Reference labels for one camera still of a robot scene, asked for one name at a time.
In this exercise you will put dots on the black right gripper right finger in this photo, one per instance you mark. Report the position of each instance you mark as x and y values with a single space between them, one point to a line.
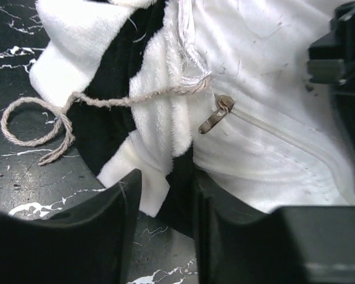
236 243

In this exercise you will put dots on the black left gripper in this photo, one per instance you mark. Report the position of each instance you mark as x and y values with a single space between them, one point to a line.
332 62

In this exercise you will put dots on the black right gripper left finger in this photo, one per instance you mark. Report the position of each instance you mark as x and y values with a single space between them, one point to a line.
88 243

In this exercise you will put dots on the white pillow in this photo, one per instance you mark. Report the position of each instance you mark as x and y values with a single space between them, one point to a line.
261 130

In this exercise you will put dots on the black white striped pillowcase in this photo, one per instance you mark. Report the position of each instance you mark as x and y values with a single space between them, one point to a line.
115 50

